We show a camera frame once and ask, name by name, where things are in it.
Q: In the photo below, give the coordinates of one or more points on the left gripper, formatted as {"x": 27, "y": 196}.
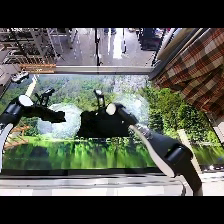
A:
{"x": 50, "y": 115}

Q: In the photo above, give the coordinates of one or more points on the black garment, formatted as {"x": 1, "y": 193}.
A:
{"x": 100, "y": 126}

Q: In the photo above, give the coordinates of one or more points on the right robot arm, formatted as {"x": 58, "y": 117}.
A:
{"x": 166, "y": 150}

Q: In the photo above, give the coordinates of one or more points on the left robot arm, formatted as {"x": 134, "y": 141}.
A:
{"x": 11, "y": 111}

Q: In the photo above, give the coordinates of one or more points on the checked shirt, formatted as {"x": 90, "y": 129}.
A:
{"x": 196, "y": 66}

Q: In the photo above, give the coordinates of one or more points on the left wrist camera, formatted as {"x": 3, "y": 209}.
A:
{"x": 44, "y": 96}

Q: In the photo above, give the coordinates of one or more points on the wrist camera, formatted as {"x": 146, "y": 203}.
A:
{"x": 44, "y": 96}
{"x": 98, "y": 96}

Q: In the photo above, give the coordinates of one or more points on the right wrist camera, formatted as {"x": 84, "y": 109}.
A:
{"x": 98, "y": 96}

